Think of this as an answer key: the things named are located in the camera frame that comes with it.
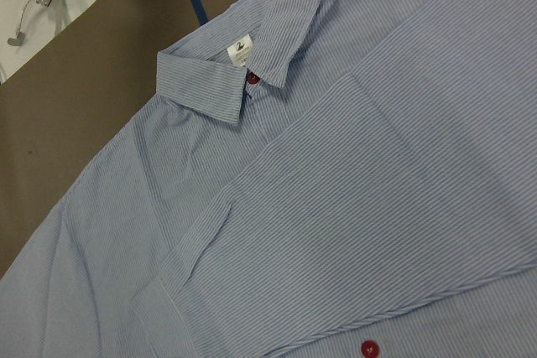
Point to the light blue striped shirt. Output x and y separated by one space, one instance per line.
312 178

